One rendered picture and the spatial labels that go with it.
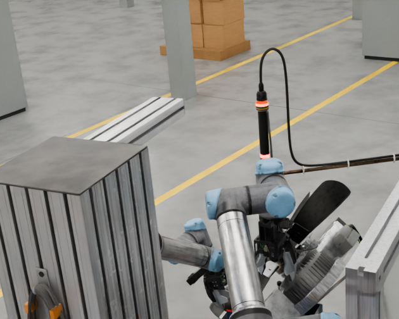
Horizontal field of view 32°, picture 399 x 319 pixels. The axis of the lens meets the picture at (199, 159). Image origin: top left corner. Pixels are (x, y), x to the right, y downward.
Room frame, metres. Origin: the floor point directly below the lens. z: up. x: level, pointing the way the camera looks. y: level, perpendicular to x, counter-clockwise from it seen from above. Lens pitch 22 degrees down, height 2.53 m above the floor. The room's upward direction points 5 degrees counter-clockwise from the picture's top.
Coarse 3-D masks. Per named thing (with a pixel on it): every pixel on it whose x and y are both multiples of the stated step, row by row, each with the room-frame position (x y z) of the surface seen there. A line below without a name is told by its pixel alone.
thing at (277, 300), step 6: (270, 294) 2.24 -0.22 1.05; (276, 294) 2.21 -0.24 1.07; (282, 294) 2.21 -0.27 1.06; (270, 300) 2.20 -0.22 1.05; (276, 300) 2.20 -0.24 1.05; (282, 300) 2.20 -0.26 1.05; (288, 300) 2.20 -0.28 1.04; (270, 306) 2.19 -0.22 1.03; (276, 306) 2.19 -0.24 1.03; (282, 306) 2.19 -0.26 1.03; (288, 306) 2.19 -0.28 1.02; (276, 312) 2.17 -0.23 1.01; (282, 312) 2.17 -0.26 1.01; (288, 312) 2.17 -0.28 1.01; (294, 312) 2.17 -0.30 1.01; (276, 318) 2.16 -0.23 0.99
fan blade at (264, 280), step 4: (260, 276) 2.24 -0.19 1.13; (264, 276) 2.23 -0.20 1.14; (260, 280) 2.22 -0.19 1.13; (264, 280) 2.22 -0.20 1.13; (268, 280) 2.22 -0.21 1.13; (264, 284) 2.21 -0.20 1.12; (228, 300) 2.21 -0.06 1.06; (212, 304) 2.25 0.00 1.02; (228, 304) 2.19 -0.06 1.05; (212, 308) 2.23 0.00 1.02; (216, 308) 2.22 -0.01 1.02; (224, 308) 2.19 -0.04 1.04; (228, 308) 2.18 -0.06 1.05; (212, 312) 2.22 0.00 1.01; (216, 312) 2.20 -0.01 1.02; (220, 312) 2.18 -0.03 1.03; (224, 316) 2.15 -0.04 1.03
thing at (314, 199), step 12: (324, 192) 2.33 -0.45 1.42; (336, 192) 2.36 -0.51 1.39; (348, 192) 2.40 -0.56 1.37; (312, 204) 2.33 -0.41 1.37; (324, 204) 2.35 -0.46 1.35; (336, 204) 2.38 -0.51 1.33; (300, 216) 2.33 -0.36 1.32; (312, 216) 2.35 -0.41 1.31; (324, 216) 2.37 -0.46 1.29; (312, 228) 2.36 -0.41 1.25
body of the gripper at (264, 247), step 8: (264, 224) 1.63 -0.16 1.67; (272, 224) 1.63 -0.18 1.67; (264, 232) 1.66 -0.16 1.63; (272, 232) 1.64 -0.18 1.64; (280, 232) 1.68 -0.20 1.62; (256, 240) 1.65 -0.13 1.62; (264, 240) 1.64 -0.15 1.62; (272, 240) 1.64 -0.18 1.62; (280, 240) 1.64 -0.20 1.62; (264, 248) 1.65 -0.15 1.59; (272, 248) 1.62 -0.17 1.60; (280, 248) 1.63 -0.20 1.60; (272, 256) 1.63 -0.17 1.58; (280, 256) 1.63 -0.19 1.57
